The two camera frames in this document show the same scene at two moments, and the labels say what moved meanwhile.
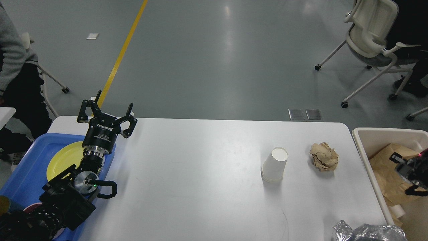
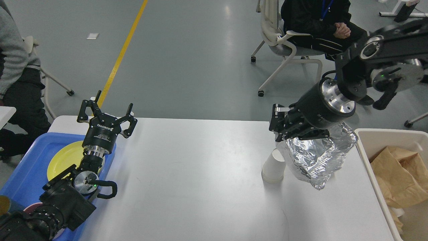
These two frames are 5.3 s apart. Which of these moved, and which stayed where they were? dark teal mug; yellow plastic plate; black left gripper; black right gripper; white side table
Moved: black right gripper
Stayed: black left gripper; yellow plastic plate; dark teal mug; white side table
